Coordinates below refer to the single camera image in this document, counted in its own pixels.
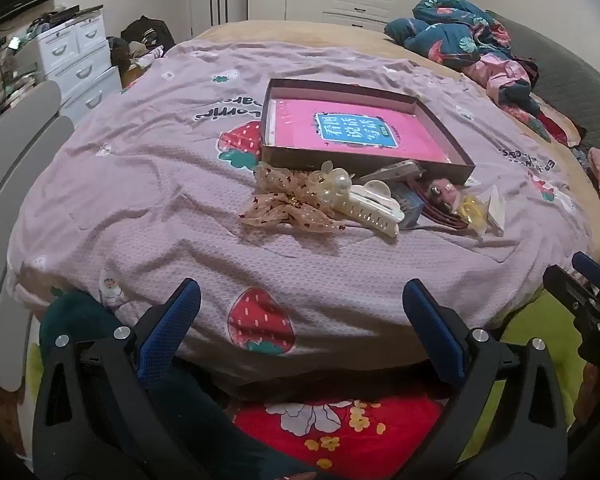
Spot pearl flower hair clip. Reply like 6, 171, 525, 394
320, 161, 354, 202

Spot blue box with clear case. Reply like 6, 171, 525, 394
389, 183, 427, 226

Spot dark red hair clip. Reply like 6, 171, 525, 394
414, 195, 474, 232

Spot yellow hair ties in bag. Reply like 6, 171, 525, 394
454, 184, 507, 239

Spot pink strawberry print blanket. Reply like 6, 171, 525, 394
7, 40, 593, 376

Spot grey padded footboard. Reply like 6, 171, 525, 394
0, 80, 77, 392

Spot dark teal cloth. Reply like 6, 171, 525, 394
39, 291, 243, 480

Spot cluttered shelf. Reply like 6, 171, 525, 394
0, 24, 47, 112

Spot grey padded headboard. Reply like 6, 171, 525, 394
485, 10, 600, 149

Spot white drawer cabinet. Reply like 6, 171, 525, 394
27, 10, 124, 122

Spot cream hair claw clip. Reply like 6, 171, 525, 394
330, 181, 407, 239

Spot teal floral quilt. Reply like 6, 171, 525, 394
383, 0, 554, 142

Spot clear plastic packet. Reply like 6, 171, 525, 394
353, 158, 426, 185

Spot pile of clothes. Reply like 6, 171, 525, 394
107, 35, 169, 80

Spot red floral cloth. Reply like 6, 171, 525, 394
234, 391, 448, 480

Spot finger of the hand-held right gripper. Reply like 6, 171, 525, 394
542, 264, 600, 336
571, 251, 600, 306

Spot pink book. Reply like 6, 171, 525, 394
272, 98, 454, 164

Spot black bag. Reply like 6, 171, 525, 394
121, 16, 176, 54

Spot pink cartoon hair clip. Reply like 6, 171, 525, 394
426, 178, 464, 207

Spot shallow cardboard box tray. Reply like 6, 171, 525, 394
260, 78, 477, 187

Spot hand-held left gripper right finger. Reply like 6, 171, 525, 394
402, 279, 571, 480

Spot beige mesh bow hair tie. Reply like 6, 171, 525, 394
239, 161, 352, 236

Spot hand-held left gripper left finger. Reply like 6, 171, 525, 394
32, 277, 202, 480

